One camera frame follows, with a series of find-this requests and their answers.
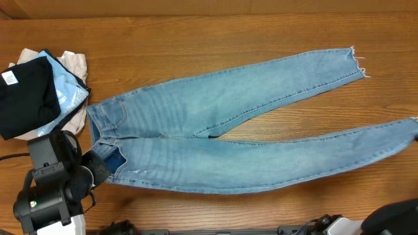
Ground light blue denim jeans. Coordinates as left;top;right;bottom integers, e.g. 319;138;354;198
87;48;417;195

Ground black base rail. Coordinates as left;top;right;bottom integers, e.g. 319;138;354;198
88;220;325;235

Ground beige folded garment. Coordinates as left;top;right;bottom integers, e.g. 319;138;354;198
8;48;89;142

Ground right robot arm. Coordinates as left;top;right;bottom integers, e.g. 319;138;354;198
296;199;417;235

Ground light blue printed shirt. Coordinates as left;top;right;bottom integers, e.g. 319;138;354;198
35;48;91;138

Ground black folded shirt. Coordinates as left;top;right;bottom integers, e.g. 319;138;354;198
1;57;61;140

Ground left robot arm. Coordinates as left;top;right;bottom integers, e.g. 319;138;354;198
13;131;110;234

